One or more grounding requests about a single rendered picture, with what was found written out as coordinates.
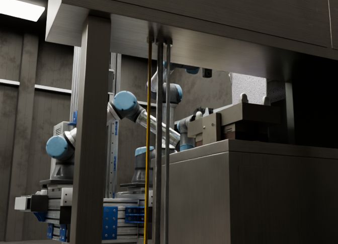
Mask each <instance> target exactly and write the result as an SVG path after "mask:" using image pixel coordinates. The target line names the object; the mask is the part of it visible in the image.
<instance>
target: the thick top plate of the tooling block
mask: <svg viewBox="0 0 338 244"><path fill-rule="evenodd" d="M217 113H220V118H221V127H224V126H227V125H230V124H233V123H239V124H249V125H252V124H253V123H258V124H259V126H267V127H271V126H274V125H278V124H281V114H280V107H275V106H268V105H260V104H253V103H245V102H241V103H238V104H236V105H233V106H230V107H228V108H225V109H223V110H220V111H218V112H217ZM202 133H203V119H202V118H200V119H197V120H194V121H192V122H189V123H188V137H192V138H196V135H199V134H202Z"/></svg>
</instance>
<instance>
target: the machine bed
mask: <svg viewBox="0 0 338 244"><path fill-rule="evenodd" d="M227 151H234V152H247V153H260V154H273V155H286V156H300V157H313V158H326V159H338V149H337V148H325V147H314V146H303V145H292V144H281V143H269V142H258V141H247V140H236V139H226V140H223V141H219V142H215V143H211V144H207V145H203V146H199V147H195V148H191V149H188V150H184V151H180V152H176V153H172V154H170V164H172V163H176V162H180V161H185V160H190V159H195V158H199V157H204V156H209V155H213V154H218V153H223V152H227ZM161 165H165V156H162V157H161ZM154 167H155V158H153V159H151V168H154Z"/></svg>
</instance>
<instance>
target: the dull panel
mask: <svg viewBox="0 0 338 244"><path fill-rule="evenodd" d="M285 87H286V106H287V125H288V144H292V145H303V146H314V147H325V148H337V149H338V87H335V86H329V85H323V84H317V83H311V82H306V81H302V80H296V79H290V80H288V81H285Z"/></svg>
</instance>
